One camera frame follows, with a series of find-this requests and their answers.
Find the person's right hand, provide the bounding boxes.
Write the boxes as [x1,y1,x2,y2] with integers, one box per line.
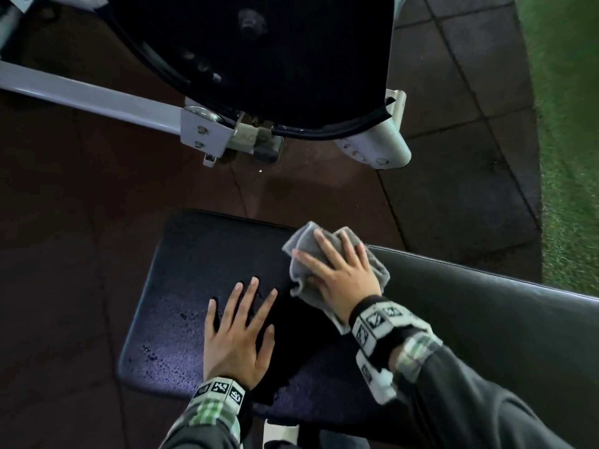
[292,228,382,326]

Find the person's left hand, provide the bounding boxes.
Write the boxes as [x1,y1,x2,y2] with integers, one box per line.
[202,277,278,391]

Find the grey cleaning cloth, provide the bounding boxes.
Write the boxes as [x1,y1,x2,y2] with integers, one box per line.
[281,221,392,335]

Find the black padded bench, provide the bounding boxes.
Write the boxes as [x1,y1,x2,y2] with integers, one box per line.
[117,209,599,449]

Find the grey gym machine frame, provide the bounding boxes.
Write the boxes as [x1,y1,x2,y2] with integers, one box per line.
[0,0,412,170]

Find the person's right forearm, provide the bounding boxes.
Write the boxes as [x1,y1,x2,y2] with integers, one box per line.
[395,334,577,449]

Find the person's left forearm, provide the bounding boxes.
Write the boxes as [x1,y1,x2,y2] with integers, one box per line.
[158,402,244,449]

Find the person's dark trousers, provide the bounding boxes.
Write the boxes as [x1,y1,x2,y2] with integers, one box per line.
[264,430,371,449]

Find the left marker wristband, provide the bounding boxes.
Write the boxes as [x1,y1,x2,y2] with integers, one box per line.
[192,377,253,435]

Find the marker wristband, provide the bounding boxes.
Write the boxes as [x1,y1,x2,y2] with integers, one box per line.
[348,295,443,370]
[192,377,253,435]

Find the right marker wristband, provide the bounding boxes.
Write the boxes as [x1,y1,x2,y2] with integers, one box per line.
[348,295,443,370]

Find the cream foam slipper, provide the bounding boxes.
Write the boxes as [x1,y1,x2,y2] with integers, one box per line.
[263,419,300,449]

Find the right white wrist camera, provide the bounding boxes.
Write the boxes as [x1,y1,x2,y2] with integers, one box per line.
[355,350,399,406]

